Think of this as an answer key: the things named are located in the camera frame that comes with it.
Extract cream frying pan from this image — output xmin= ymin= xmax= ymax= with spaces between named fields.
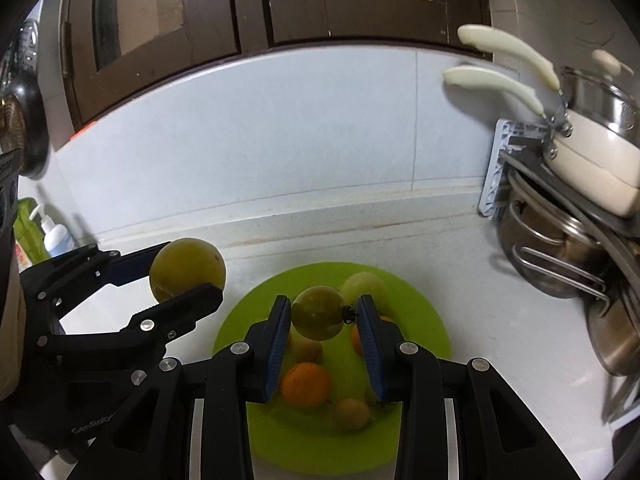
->
xmin=442 ymin=65 xmax=640 ymax=218

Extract green dish soap bottle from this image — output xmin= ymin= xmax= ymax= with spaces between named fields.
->
xmin=14 ymin=197 xmax=48 ymax=266

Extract large orange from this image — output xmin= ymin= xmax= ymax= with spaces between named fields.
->
xmin=280 ymin=361 xmax=332 ymax=408

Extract steel pots on rack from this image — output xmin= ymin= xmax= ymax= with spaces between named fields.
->
xmin=500 ymin=147 xmax=640 ymax=426

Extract cream saucepan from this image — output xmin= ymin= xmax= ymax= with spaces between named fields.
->
xmin=457 ymin=24 xmax=640 ymax=153

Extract white plastic rack bracket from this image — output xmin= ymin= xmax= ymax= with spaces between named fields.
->
xmin=477 ymin=118 xmax=551 ymax=222

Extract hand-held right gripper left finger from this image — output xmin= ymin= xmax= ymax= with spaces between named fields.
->
xmin=82 ymin=296 xmax=293 ymax=480

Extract brass wire skimmer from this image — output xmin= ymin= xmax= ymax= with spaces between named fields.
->
xmin=0 ymin=97 xmax=26 ymax=156

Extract glass lid cream knob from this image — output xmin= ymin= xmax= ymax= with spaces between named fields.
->
xmin=560 ymin=49 xmax=640 ymax=106

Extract large yellow-green plum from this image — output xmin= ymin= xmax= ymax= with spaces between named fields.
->
xmin=149 ymin=237 xmax=227 ymax=305

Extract white pump bottle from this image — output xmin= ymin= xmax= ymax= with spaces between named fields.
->
xmin=29 ymin=204 xmax=76 ymax=261

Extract pale green plum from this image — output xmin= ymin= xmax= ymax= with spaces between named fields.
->
xmin=340 ymin=271 xmax=388 ymax=311

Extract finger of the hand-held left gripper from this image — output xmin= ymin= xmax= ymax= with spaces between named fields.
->
xmin=20 ymin=242 xmax=169 ymax=312
xmin=37 ymin=284 xmax=224 ymax=362

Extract steel steamer pot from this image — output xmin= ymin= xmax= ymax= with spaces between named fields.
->
xmin=560 ymin=80 xmax=640 ymax=136

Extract steel pot with handles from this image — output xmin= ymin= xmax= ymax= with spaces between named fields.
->
xmin=495 ymin=195 xmax=611 ymax=301

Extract small yellow plum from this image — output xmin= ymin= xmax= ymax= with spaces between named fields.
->
xmin=332 ymin=397 xmax=372 ymax=433
xmin=291 ymin=335 xmax=323 ymax=365

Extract black frying pan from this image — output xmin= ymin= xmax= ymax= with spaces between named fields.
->
xmin=0 ymin=72 xmax=51 ymax=178

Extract brown wooden window sash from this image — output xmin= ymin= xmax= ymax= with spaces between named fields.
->
xmin=60 ymin=0 xmax=241 ymax=133
xmin=232 ymin=0 xmax=493 ymax=53

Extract perforated steel steamer plate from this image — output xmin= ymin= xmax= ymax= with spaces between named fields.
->
xmin=15 ymin=19 xmax=41 ymax=78

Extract green plate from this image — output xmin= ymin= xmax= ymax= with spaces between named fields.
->
xmin=212 ymin=261 xmax=453 ymax=473

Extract steel stock pot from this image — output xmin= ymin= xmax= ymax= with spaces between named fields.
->
xmin=585 ymin=285 xmax=640 ymax=377

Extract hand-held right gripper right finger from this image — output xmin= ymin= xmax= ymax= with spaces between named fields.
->
xmin=356 ymin=296 xmax=553 ymax=480

